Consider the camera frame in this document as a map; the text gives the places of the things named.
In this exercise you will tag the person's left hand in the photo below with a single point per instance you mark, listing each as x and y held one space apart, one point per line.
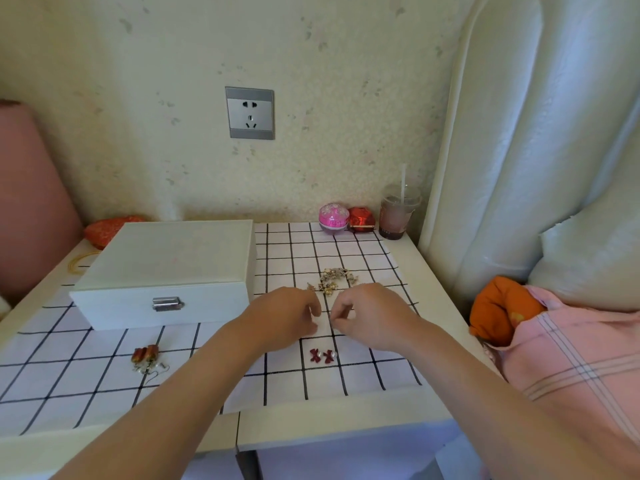
282 317

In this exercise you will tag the person's right hand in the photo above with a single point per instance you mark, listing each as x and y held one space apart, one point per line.
380 319

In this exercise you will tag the pile of mixed earrings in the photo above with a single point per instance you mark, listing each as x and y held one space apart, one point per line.
330 282

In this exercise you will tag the white wooden jewelry box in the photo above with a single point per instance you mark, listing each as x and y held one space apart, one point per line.
165 254

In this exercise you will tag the red-brown drop earring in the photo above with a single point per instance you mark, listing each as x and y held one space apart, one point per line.
138 354
151 352

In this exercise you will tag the person's left forearm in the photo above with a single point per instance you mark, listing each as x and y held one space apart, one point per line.
165 409

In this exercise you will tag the person's right forearm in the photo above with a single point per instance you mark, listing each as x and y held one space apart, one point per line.
500 414

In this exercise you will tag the red faceted gift box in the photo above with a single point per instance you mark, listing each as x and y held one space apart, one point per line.
361 219

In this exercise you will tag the pink round trinket box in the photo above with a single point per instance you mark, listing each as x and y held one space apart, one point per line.
334 218

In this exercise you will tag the red heart-shaped box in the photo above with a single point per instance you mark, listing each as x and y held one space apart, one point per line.
107 232

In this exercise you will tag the white black-grid table cloth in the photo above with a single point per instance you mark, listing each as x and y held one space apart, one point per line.
320 379

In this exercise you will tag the clear plastic drink cup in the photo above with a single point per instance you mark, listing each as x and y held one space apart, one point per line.
397 219

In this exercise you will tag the orange plush cushion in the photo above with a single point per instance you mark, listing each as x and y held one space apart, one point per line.
500 309

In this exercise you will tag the white drinking straw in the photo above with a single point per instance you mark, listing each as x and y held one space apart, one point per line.
403 182

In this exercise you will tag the pink plaid blanket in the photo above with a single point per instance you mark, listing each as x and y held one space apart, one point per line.
575 344

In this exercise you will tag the thin gold bangle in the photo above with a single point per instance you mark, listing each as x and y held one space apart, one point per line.
72 264

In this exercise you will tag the white padded headboard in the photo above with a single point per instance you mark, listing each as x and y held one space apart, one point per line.
510 134

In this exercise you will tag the pink rolled mat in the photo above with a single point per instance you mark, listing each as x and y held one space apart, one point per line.
30 209

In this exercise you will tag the grey wall socket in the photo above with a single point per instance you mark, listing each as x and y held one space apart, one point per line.
250 113

